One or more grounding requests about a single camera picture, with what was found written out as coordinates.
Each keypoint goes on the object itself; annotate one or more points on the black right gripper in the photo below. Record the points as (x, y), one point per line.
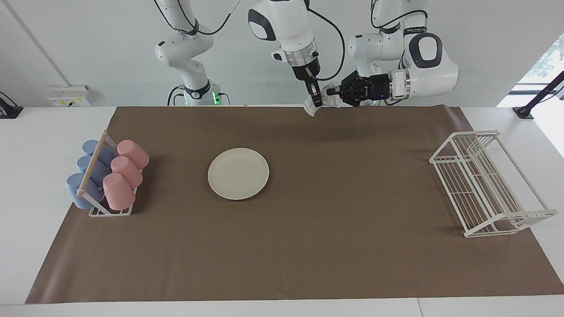
(306, 72)

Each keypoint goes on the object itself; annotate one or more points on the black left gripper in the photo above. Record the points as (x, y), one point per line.
(374, 88)

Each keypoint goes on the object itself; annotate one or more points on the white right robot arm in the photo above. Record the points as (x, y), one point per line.
(291, 26)

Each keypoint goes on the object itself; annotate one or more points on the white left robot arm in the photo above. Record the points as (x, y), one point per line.
(432, 75)

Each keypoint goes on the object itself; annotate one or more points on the cream round plate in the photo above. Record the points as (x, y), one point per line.
(238, 174)

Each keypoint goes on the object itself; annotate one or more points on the brown table mat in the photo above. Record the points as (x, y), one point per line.
(308, 242)

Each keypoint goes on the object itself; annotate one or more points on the black clamp stand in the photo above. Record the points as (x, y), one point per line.
(524, 111)

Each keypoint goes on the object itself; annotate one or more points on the pink plastic cup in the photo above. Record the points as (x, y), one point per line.
(134, 153)
(128, 171)
(118, 191)

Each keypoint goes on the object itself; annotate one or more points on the blue plastic cup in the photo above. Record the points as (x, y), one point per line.
(90, 146)
(84, 164)
(75, 187)

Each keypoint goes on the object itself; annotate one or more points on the cup rack with wooden bar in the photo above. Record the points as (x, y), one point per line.
(94, 165)

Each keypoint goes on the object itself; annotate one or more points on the white wall socket box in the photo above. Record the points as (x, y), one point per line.
(68, 96)

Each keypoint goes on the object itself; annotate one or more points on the black desk mount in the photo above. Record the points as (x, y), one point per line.
(9, 112)

